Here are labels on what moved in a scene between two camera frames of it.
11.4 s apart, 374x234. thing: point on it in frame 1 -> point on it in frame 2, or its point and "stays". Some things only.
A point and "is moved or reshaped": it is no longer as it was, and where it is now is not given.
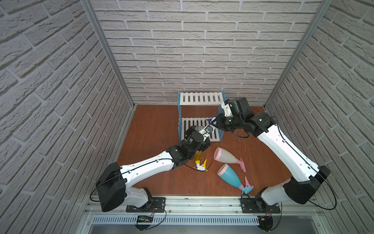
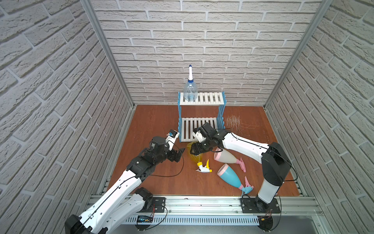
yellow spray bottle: [197, 157] is moved or reshaped
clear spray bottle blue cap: [199, 128] -> [190, 91]
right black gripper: [215, 121] -> [193, 150]
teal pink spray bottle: [226, 172] stays
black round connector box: [266, 223] stays
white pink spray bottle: [221, 155] stays
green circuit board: [144, 219] stays
